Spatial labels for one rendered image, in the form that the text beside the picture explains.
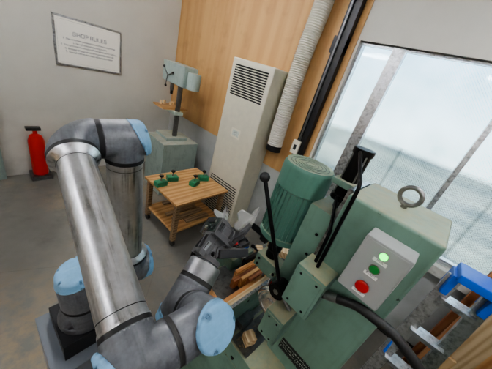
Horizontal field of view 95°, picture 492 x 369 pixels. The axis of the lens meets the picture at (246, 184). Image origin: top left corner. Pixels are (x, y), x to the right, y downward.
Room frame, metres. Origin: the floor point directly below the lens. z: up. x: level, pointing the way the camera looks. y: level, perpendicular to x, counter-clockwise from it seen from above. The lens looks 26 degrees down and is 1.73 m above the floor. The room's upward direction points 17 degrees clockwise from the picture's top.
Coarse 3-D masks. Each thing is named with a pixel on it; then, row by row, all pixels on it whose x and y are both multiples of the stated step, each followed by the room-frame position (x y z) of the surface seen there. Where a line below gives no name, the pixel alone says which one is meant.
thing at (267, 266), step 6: (258, 252) 0.75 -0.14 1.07; (264, 252) 0.76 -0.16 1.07; (258, 258) 0.73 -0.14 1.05; (264, 258) 0.72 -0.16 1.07; (258, 264) 0.73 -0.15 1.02; (264, 264) 0.72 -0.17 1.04; (270, 264) 0.70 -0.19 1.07; (282, 264) 0.72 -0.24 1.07; (264, 270) 0.71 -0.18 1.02; (270, 270) 0.70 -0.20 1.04
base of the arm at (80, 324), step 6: (60, 312) 0.49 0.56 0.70; (90, 312) 0.51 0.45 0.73; (60, 318) 0.48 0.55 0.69; (66, 318) 0.48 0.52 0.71; (72, 318) 0.48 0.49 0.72; (78, 318) 0.49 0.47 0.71; (84, 318) 0.49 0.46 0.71; (90, 318) 0.51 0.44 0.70; (60, 324) 0.47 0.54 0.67; (66, 324) 0.47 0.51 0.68; (72, 324) 0.47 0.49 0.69; (78, 324) 0.48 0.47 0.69; (84, 324) 0.49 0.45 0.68; (90, 324) 0.50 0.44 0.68; (66, 330) 0.46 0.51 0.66; (72, 330) 0.47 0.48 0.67; (78, 330) 0.47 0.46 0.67; (84, 330) 0.48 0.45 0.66; (90, 330) 0.49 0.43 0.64
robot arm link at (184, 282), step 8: (184, 272) 0.39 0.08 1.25; (176, 280) 0.38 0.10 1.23; (184, 280) 0.37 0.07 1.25; (192, 280) 0.37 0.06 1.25; (200, 280) 0.38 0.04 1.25; (176, 288) 0.36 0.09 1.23; (184, 288) 0.36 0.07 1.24; (192, 288) 0.36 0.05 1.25; (200, 288) 0.37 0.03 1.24; (208, 288) 0.38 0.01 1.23; (168, 296) 0.35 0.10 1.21; (176, 296) 0.34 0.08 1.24; (160, 304) 0.34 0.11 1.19; (168, 304) 0.33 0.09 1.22; (160, 312) 0.31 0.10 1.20; (168, 312) 0.31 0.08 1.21
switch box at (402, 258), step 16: (368, 240) 0.44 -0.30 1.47; (384, 240) 0.44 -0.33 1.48; (368, 256) 0.43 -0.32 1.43; (400, 256) 0.40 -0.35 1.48; (416, 256) 0.41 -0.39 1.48; (352, 272) 0.43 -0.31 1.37; (384, 272) 0.40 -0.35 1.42; (400, 272) 0.39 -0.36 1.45; (384, 288) 0.39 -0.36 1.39; (368, 304) 0.39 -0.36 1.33
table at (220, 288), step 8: (240, 264) 0.82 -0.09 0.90; (224, 272) 0.74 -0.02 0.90; (232, 272) 0.76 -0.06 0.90; (216, 280) 0.69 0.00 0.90; (224, 280) 0.70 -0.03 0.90; (216, 288) 0.65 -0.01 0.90; (224, 288) 0.66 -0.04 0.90; (224, 296) 0.63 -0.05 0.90; (248, 304) 0.63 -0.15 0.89; (240, 312) 0.60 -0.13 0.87
